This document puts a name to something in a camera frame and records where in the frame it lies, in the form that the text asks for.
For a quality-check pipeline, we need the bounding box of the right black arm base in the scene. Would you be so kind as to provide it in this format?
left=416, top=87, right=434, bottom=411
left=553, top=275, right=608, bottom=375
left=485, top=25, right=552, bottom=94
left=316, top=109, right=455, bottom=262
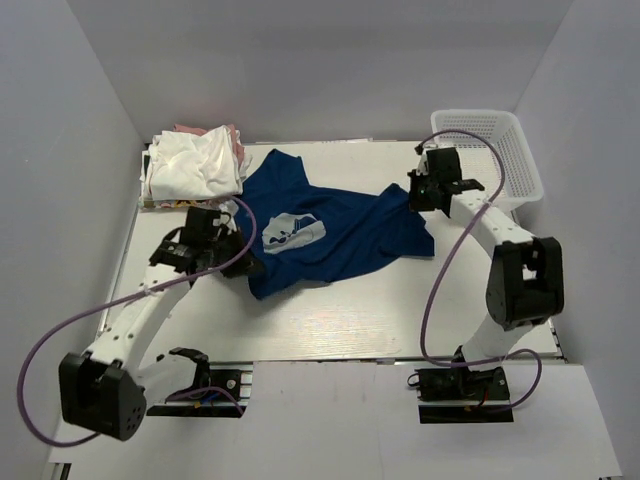
left=407, top=367, right=514, bottom=425

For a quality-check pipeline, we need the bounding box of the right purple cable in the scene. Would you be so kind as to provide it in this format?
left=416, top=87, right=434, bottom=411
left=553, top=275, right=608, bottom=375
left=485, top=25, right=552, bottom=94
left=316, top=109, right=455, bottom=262
left=413, top=129, right=543, bottom=412

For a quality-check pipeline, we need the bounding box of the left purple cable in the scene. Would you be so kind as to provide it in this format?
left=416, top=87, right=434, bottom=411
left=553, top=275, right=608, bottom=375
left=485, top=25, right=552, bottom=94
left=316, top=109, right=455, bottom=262
left=16, top=197, right=258, bottom=448

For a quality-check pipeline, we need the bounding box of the white plastic basket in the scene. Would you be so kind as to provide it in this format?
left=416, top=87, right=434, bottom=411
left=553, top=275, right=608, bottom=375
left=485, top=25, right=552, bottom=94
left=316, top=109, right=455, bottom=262
left=428, top=109, right=544, bottom=212

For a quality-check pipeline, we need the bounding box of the pink folded t shirt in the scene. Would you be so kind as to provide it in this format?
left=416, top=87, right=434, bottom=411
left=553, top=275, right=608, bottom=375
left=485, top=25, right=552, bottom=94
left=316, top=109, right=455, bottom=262
left=173, top=124, right=253, bottom=180

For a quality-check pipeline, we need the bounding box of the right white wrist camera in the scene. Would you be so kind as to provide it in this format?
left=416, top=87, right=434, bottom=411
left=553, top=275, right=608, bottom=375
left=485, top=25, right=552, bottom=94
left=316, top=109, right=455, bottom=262
left=414, top=143, right=429, bottom=176

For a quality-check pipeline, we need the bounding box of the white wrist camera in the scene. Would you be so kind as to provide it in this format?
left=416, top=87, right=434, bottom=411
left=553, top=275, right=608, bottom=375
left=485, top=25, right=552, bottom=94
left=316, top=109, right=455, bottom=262
left=414, top=143, right=429, bottom=176
left=212, top=210, right=236, bottom=231

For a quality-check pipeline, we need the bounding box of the floral folded t shirt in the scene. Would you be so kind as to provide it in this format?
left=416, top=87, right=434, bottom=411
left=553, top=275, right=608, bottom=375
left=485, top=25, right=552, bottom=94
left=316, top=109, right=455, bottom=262
left=138, top=197, right=239, bottom=215

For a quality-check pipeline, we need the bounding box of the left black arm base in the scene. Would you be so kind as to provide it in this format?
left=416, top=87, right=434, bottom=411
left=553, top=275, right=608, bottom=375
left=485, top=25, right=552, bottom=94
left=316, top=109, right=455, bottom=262
left=147, top=364, right=254, bottom=419

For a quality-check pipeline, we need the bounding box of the purple cable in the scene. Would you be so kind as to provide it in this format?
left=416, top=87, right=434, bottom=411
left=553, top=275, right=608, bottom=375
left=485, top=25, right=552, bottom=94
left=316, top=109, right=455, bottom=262
left=16, top=197, right=258, bottom=448
left=413, top=129, right=543, bottom=412

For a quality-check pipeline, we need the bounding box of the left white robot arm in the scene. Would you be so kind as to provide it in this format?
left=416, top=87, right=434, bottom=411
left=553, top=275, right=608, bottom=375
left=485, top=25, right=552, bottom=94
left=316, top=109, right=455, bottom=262
left=58, top=207, right=262, bottom=441

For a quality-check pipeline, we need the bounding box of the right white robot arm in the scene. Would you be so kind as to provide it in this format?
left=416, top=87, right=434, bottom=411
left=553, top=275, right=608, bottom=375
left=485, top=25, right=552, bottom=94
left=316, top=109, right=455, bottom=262
left=408, top=147, right=565, bottom=371

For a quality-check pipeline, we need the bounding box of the blue printed t shirt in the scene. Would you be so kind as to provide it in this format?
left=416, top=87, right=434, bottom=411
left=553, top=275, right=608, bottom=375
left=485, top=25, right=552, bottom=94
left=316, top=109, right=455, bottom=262
left=236, top=149, right=435, bottom=300

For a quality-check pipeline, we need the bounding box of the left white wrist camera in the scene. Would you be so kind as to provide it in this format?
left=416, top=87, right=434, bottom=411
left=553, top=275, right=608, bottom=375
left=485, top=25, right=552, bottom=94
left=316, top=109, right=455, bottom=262
left=212, top=210, right=236, bottom=231

